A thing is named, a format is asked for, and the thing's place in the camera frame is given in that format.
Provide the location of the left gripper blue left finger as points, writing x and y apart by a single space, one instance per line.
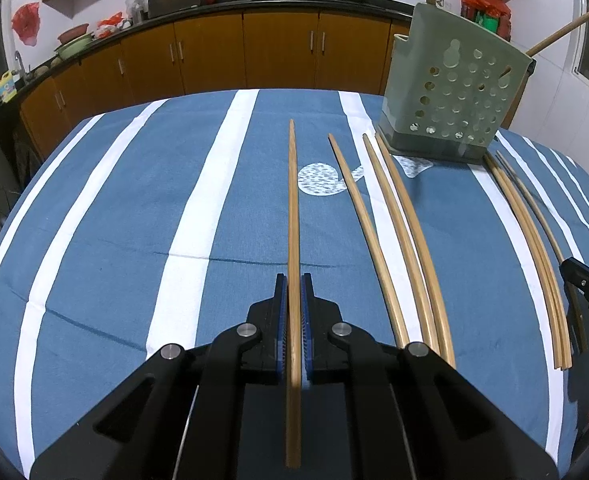
281 298

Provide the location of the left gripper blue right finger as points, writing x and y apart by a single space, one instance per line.
307 332

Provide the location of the blue white striped tablecloth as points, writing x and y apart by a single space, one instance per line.
165 222

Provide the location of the green perforated utensil holder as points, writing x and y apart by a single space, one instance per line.
450 86

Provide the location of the wooden lower cabinets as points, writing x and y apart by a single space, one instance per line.
309 49

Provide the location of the red bag of bottles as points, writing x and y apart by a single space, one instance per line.
493 15

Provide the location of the orange plastic bag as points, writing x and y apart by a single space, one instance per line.
112 25

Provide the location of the green basin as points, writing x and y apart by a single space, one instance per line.
74 46

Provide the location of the clear bag jar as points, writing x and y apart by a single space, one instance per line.
137 10

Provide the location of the red basin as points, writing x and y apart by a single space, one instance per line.
73 33

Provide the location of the sink faucet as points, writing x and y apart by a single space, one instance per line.
22 70

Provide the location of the yellow detergent bottle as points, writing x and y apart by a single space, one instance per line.
8 88

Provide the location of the red plastic bag on wall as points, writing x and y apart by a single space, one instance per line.
26 23

